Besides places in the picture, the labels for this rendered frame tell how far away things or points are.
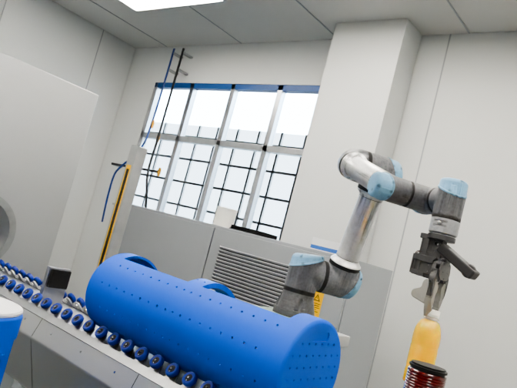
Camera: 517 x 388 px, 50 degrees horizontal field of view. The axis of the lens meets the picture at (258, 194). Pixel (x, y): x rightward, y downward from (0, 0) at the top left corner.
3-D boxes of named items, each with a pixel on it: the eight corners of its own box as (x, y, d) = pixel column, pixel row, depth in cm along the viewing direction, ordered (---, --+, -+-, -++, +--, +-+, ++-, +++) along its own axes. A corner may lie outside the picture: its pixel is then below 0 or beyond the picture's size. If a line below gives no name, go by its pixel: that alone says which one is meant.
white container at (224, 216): (221, 227, 412) (226, 209, 413) (237, 231, 402) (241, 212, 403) (207, 223, 400) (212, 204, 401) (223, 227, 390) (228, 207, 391)
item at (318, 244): (317, 251, 349) (320, 239, 350) (353, 260, 337) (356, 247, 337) (309, 248, 339) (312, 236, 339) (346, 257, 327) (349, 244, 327)
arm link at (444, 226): (464, 225, 147) (453, 219, 141) (460, 242, 146) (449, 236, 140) (437, 220, 152) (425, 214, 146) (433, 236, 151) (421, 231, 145)
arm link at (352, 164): (333, 138, 194) (385, 166, 148) (361, 148, 197) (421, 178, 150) (321, 169, 197) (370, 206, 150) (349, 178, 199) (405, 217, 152)
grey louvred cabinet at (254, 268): (120, 379, 466) (166, 214, 479) (336, 506, 330) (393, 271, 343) (65, 381, 424) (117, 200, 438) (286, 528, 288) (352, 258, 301)
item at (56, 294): (58, 304, 233) (68, 269, 234) (62, 307, 230) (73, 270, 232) (36, 302, 225) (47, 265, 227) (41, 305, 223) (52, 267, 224)
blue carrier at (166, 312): (138, 329, 212) (158, 257, 214) (327, 422, 155) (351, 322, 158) (75, 327, 191) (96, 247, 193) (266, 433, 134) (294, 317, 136)
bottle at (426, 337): (433, 393, 138) (450, 319, 139) (407, 386, 138) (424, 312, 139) (422, 385, 145) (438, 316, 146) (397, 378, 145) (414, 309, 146)
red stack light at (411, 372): (411, 386, 96) (417, 364, 97) (447, 400, 92) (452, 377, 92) (396, 388, 91) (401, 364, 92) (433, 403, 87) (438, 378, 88)
